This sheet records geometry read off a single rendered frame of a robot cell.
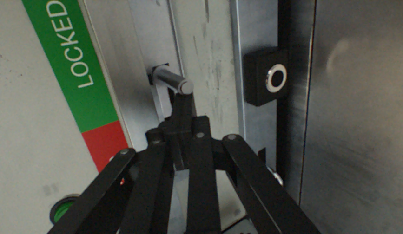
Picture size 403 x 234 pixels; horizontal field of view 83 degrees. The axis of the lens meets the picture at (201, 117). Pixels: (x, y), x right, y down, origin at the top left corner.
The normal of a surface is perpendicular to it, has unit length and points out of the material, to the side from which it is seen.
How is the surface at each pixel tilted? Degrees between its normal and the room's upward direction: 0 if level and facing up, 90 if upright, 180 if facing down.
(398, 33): 0
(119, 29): 90
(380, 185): 0
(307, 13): 0
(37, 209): 90
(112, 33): 90
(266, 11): 90
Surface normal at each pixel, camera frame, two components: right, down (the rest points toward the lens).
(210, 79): 0.51, 0.33
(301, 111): -0.85, 0.34
